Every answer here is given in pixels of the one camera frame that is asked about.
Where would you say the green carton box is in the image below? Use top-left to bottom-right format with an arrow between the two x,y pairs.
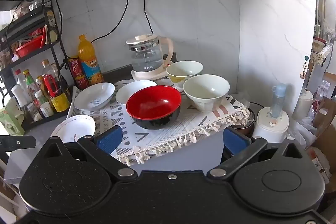
0,101 -> 26,137

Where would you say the metal pot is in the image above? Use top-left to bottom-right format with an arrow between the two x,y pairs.
231,107 -> 257,137

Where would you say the blue baby bottle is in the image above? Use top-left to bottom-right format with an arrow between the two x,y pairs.
270,83 -> 287,119

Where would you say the orange juice bottle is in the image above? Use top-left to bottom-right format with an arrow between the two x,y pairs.
78,34 -> 104,85

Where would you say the white bottle warmer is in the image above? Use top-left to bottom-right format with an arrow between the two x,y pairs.
252,107 -> 290,145

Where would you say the plain white plate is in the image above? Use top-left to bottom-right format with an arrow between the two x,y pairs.
115,80 -> 158,105

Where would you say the red plastic basin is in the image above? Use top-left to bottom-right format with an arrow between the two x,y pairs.
15,35 -> 44,58

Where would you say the black metal spice rack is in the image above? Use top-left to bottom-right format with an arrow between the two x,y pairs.
0,0 -> 73,130

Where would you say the black power cable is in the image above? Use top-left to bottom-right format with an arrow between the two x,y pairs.
89,0 -> 131,44
139,0 -> 154,34

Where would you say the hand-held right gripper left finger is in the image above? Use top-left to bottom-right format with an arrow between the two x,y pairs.
41,126 -> 138,183

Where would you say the large pale green bowl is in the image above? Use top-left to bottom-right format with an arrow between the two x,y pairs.
183,74 -> 231,113

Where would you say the white kettle base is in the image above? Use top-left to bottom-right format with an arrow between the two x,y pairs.
131,67 -> 172,82

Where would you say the clear plastic bag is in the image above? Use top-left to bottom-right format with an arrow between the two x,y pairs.
286,119 -> 319,149

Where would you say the glass electric kettle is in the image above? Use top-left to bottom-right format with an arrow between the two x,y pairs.
125,34 -> 174,73

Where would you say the white plate with blue print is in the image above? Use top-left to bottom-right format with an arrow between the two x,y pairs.
74,82 -> 116,110

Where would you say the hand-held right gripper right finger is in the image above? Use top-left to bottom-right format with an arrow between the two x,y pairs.
207,126 -> 309,179

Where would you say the hanging green ornament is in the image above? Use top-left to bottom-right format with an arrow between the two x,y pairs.
299,55 -> 310,80

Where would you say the patterned fringed table cloth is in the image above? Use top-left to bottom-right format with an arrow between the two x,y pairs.
67,77 -> 251,166

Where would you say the cardboard box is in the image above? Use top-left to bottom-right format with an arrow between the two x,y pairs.
306,97 -> 336,183

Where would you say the white plate with floral print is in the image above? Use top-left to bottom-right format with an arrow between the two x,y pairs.
50,114 -> 96,143

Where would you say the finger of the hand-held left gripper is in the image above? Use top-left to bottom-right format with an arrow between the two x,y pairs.
0,135 -> 36,152

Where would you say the white bowl with yellow pattern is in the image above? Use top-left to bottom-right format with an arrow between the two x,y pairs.
166,61 -> 204,84

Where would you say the red and black bowl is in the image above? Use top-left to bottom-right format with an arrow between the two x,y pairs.
126,85 -> 182,130

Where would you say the sauce bottle with yellow cap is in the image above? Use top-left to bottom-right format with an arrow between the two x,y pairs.
22,70 -> 40,107

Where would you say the white thermos jug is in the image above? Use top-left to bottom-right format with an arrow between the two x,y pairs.
291,89 -> 314,121

